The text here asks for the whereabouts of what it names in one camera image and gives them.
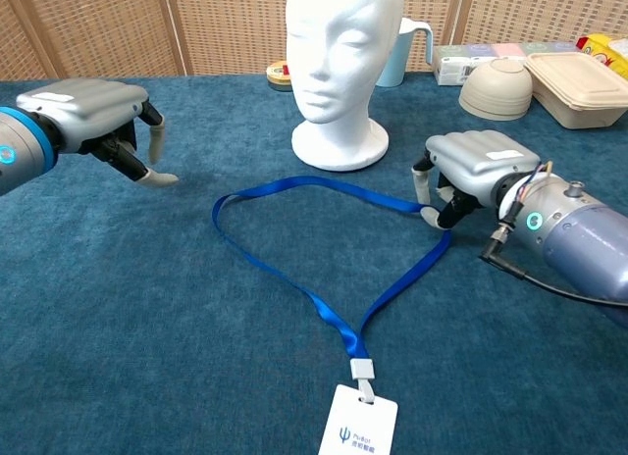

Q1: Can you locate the black arm cable with plug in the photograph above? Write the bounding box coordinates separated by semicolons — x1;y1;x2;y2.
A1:
479;224;628;308

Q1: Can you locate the beige lidded lunch box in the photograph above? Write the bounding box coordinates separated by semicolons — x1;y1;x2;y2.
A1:
523;51;628;130

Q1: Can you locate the wicker folding screen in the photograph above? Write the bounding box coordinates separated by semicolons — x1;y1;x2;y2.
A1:
0;0;628;82

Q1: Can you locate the beige upturned bowl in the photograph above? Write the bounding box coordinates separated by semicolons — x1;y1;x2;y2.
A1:
458;57;534;122

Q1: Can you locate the yellow snack bag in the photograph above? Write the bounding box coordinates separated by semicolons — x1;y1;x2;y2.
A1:
576;32;628;81

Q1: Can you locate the blue lanyard strap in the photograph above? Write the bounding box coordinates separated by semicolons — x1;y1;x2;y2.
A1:
211;176;453;402

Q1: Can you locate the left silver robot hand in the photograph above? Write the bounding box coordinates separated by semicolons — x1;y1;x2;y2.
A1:
16;77;180;187

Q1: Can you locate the white ID badge card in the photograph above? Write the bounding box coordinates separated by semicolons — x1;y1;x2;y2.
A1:
317;383;399;455

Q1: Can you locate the white foam mannequin head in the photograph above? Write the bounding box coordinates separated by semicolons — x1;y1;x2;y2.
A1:
285;0;405;173

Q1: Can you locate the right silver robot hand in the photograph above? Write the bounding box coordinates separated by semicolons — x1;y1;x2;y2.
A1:
410;129;542;229

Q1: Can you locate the yellow tape roll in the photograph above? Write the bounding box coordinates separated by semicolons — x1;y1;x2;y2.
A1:
265;60;292;92

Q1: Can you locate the light blue handled cup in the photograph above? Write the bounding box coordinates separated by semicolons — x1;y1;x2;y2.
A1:
376;17;435;88

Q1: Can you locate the blue carpet table cover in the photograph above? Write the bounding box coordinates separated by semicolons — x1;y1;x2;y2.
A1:
0;72;628;455

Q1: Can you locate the multicolour tissue pack bundle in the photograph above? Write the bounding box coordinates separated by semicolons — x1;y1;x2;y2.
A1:
431;41;580;87

